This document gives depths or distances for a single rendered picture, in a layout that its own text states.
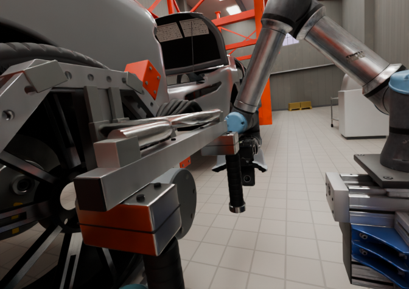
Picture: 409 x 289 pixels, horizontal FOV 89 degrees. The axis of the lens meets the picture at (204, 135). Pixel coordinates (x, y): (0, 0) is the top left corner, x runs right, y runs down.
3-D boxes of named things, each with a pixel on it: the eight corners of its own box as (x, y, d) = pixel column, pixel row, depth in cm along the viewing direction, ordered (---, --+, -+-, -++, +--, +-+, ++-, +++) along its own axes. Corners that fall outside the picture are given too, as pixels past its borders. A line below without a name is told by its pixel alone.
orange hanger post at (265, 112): (237, 126, 421) (224, -6, 385) (272, 123, 397) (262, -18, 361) (235, 127, 406) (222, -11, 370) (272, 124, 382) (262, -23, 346)
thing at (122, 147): (106, 140, 42) (95, 86, 40) (195, 135, 35) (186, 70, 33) (-6, 170, 25) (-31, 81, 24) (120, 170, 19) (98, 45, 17)
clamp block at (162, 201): (117, 219, 26) (109, 178, 25) (184, 226, 23) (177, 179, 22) (81, 246, 21) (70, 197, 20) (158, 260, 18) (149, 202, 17)
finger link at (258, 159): (264, 153, 54) (247, 146, 63) (265, 174, 55) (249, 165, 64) (274, 151, 55) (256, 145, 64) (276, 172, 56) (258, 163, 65)
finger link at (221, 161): (204, 153, 62) (228, 146, 67) (207, 172, 63) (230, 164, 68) (210, 154, 60) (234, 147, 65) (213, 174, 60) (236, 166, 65)
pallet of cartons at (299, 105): (310, 107, 1322) (310, 100, 1315) (312, 109, 1235) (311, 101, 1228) (288, 110, 1373) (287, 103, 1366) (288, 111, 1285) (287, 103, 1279)
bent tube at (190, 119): (159, 126, 60) (153, 89, 58) (224, 121, 53) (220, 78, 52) (114, 139, 44) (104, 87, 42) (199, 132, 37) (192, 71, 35)
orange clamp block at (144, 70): (134, 104, 61) (140, 79, 65) (156, 101, 58) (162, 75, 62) (117, 89, 55) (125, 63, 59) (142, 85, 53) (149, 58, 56)
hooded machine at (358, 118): (377, 132, 446) (377, 65, 426) (391, 138, 388) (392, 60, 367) (337, 134, 471) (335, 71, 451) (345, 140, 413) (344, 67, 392)
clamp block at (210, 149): (207, 151, 57) (204, 132, 57) (240, 149, 54) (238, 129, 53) (200, 156, 53) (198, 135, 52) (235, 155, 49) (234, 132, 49)
